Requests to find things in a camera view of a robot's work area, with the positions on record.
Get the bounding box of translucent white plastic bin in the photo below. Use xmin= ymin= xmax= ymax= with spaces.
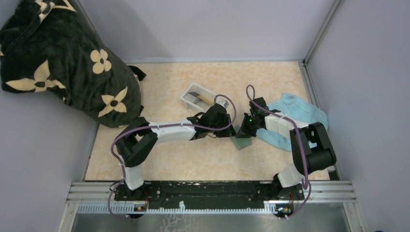
xmin=180 ymin=82 xmax=217 ymax=113

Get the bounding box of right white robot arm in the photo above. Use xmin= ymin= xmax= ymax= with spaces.
xmin=236 ymin=97 xmax=337 ymax=199

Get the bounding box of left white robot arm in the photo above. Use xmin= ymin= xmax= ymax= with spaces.
xmin=110 ymin=103 xmax=236 ymax=200

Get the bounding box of gold card in bin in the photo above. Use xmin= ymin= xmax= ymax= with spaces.
xmin=198 ymin=95 xmax=214 ymax=105

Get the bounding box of light blue towel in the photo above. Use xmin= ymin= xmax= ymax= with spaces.
xmin=256 ymin=93 xmax=329 ymax=152

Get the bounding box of black floral blanket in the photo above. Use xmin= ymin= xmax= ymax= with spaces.
xmin=0 ymin=0 xmax=145 ymax=128

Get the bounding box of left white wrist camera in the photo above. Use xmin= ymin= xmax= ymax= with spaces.
xmin=217 ymin=100 xmax=229 ymax=109

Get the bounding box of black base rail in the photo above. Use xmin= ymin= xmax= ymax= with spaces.
xmin=114 ymin=181 xmax=304 ymax=210

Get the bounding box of aluminium frame rail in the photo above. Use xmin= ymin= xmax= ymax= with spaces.
xmin=67 ymin=181 xmax=357 ymax=215

